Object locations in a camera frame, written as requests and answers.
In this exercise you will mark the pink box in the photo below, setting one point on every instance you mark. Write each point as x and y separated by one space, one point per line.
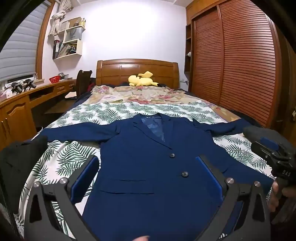
5 94

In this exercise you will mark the dark wooden chair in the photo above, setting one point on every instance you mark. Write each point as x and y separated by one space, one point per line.
82 81

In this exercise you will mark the red basket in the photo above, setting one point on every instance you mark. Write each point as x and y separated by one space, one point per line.
54 79

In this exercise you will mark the wooden door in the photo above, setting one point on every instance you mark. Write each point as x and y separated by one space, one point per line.
289 92

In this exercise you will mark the black garment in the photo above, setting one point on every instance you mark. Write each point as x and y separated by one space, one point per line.
16 162

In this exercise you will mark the wooden desk with cabinets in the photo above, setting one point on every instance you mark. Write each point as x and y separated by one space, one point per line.
13 111

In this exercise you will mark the wooden bed headboard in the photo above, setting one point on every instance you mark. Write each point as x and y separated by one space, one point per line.
120 71

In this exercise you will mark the wooden louvred wardrobe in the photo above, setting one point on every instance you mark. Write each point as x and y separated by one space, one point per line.
231 69

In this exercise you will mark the tied beige curtain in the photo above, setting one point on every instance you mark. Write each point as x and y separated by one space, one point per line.
56 20

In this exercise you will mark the floral quilt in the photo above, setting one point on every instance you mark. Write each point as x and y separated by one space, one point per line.
143 93

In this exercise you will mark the white wall shelf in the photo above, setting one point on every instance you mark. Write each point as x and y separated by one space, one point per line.
78 46

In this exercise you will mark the white waste bin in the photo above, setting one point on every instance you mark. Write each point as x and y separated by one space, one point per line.
39 130

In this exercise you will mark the grey round object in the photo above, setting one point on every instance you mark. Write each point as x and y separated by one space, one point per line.
63 76

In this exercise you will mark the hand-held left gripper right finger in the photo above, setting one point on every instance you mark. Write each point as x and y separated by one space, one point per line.
208 173

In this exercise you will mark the dark grey cloth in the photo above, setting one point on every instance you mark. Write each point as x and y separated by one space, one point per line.
256 132

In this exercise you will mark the grey window blind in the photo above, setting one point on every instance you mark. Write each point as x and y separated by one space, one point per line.
18 53

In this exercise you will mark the yellow plush toy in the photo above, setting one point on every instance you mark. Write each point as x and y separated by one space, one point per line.
138 81

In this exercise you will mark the navy blue suit jacket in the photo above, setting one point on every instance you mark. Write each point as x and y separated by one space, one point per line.
138 162

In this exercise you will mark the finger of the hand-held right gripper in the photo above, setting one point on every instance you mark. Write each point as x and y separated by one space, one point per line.
269 143

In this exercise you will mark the person's right hand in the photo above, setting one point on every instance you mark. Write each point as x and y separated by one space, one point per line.
274 199

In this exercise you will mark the black hand-held gadget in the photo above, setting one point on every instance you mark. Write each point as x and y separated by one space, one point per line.
29 83
18 88

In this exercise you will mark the wooden window frame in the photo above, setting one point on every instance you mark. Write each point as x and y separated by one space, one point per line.
42 46

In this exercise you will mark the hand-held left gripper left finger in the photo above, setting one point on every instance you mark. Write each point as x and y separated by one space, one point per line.
85 177

